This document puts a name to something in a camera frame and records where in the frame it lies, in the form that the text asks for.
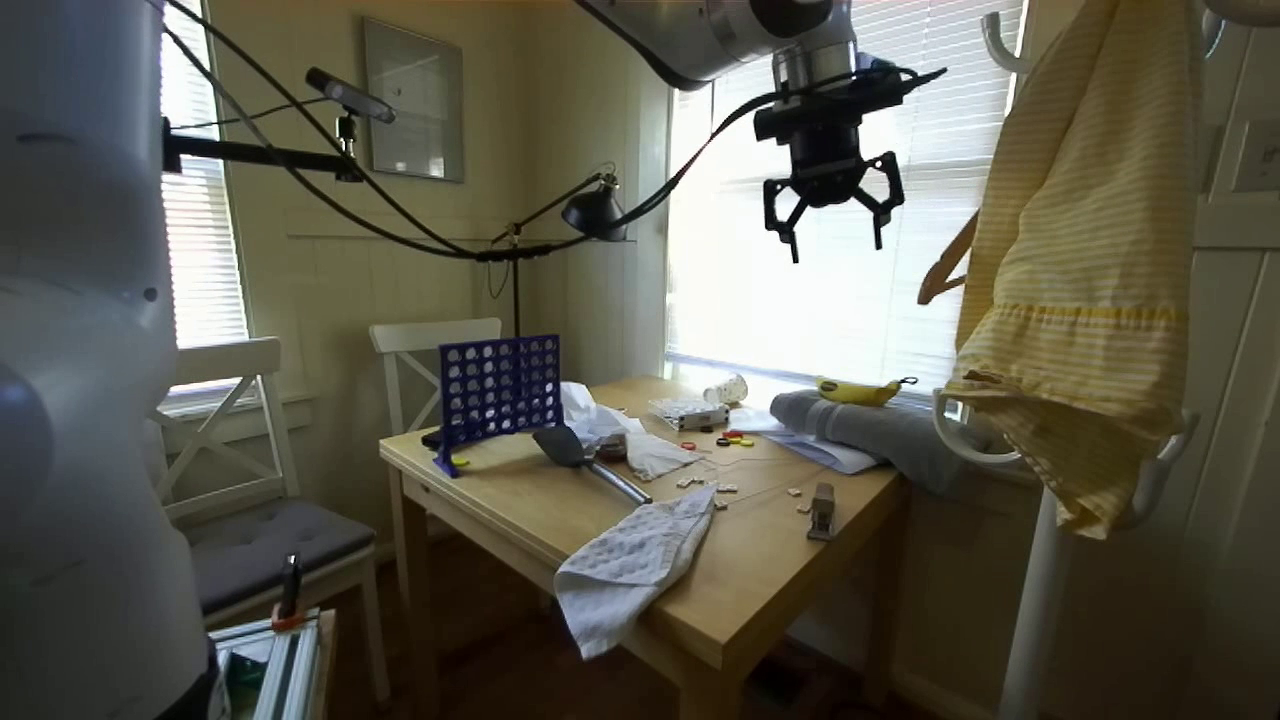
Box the wooden clothes hanger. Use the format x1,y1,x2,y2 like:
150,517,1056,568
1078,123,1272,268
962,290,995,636
913,185,992,309

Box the black red pen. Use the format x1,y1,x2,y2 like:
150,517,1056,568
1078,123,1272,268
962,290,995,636
269,548,309,641

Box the white window blinds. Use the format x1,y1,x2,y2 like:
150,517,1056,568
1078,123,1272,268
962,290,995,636
666,0,1032,391

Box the framed wall picture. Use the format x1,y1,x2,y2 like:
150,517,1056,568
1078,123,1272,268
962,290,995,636
353,10,467,189

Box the small white game pieces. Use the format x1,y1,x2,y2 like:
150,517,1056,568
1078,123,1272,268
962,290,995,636
673,472,744,517

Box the pale yellow garment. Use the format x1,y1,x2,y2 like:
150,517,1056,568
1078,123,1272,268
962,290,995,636
947,0,1208,545

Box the grey power adapter box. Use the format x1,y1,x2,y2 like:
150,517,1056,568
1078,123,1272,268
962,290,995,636
804,480,845,545

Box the black camera on boom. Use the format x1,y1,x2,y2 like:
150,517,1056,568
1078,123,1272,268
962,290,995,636
300,62,400,131

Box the white coat rack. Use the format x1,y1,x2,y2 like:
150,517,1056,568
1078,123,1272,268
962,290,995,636
928,0,1280,720

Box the small black frying pan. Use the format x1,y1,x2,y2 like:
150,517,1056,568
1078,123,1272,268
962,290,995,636
529,419,661,513

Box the crumpled printed white cloth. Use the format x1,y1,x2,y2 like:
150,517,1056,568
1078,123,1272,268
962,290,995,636
550,480,725,662

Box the crumpled white plastic bag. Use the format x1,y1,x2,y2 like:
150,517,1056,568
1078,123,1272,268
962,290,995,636
557,381,631,455

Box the patterned paper cup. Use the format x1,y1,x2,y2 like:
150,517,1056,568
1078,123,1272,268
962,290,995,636
705,373,751,412

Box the light wooden table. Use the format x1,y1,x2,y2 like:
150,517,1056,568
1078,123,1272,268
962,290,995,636
376,377,921,720

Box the yellow banana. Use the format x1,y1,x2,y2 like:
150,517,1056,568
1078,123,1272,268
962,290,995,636
814,373,921,412

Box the black camera on tripod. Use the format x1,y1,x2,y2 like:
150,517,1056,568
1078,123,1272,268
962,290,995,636
482,167,631,341

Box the white chair with grey cushion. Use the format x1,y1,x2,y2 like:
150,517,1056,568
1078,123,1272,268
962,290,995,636
156,334,398,703

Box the small window with blinds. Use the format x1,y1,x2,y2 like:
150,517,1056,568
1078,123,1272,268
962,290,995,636
156,0,254,355

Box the white panel door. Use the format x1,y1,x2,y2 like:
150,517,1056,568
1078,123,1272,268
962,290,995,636
1173,25,1280,720

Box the blue Connect Four grid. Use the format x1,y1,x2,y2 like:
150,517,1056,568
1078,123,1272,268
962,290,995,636
431,327,569,480

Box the white wooden chair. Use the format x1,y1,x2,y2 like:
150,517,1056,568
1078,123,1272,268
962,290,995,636
368,312,509,438

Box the white green box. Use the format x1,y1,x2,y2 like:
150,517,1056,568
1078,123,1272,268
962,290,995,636
206,605,340,720

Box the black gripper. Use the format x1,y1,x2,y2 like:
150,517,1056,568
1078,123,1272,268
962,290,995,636
759,79,913,268

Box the folded grey towel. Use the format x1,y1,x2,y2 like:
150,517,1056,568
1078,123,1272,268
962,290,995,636
767,385,995,500

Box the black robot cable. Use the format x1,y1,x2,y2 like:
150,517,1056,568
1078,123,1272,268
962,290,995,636
160,0,804,268

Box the white paper sheets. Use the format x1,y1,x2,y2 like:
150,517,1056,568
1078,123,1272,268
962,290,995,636
759,419,887,480

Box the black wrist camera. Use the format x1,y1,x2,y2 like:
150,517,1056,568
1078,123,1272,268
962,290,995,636
749,53,951,146

